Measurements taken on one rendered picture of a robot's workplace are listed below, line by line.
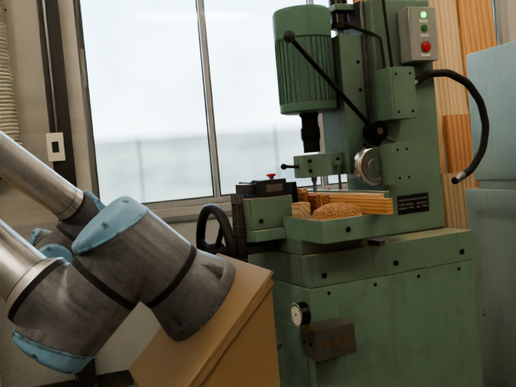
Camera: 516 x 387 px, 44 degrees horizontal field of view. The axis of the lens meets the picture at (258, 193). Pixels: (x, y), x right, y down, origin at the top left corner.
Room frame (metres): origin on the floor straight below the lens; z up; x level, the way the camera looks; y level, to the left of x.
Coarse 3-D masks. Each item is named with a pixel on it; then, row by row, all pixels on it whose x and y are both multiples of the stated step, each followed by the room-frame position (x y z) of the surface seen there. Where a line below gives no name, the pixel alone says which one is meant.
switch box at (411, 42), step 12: (408, 12) 1.92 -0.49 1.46; (420, 12) 1.93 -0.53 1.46; (432, 12) 1.95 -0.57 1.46; (408, 24) 1.92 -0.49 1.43; (420, 24) 1.93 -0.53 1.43; (432, 24) 1.95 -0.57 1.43; (408, 36) 1.93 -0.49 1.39; (420, 36) 1.93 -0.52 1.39; (432, 36) 1.95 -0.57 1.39; (408, 48) 1.93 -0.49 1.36; (420, 48) 1.93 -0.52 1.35; (432, 48) 1.95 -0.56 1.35; (408, 60) 1.93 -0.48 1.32; (420, 60) 1.93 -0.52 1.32; (432, 60) 1.95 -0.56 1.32
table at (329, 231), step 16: (288, 224) 1.78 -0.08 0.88; (304, 224) 1.69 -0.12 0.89; (320, 224) 1.61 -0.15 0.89; (336, 224) 1.62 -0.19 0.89; (352, 224) 1.64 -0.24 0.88; (368, 224) 1.66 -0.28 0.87; (384, 224) 1.68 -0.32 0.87; (256, 240) 1.76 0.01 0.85; (304, 240) 1.70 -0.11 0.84; (320, 240) 1.62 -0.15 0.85; (336, 240) 1.62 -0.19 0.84
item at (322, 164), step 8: (336, 152) 1.96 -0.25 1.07; (296, 160) 1.95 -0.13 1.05; (304, 160) 1.92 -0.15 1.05; (312, 160) 1.93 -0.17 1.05; (320, 160) 1.94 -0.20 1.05; (328, 160) 1.95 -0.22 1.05; (304, 168) 1.92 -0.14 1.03; (312, 168) 1.92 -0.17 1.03; (320, 168) 1.94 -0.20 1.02; (328, 168) 1.95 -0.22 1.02; (336, 168) 1.96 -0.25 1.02; (296, 176) 1.96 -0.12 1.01; (304, 176) 1.92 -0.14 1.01; (312, 176) 1.92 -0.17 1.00; (320, 176) 1.94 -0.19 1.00
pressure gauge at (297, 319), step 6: (294, 306) 1.64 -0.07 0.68; (300, 306) 1.62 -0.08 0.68; (306, 306) 1.63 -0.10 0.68; (294, 312) 1.65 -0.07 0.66; (300, 312) 1.61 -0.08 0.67; (306, 312) 1.62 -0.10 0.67; (294, 318) 1.65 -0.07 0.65; (300, 318) 1.62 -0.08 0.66; (306, 318) 1.61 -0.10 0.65; (294, 324) 1.65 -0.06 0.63; (300, 324) 1.61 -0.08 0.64; (306, 324) 1.63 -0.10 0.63; (306, 330) 1.64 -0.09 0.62
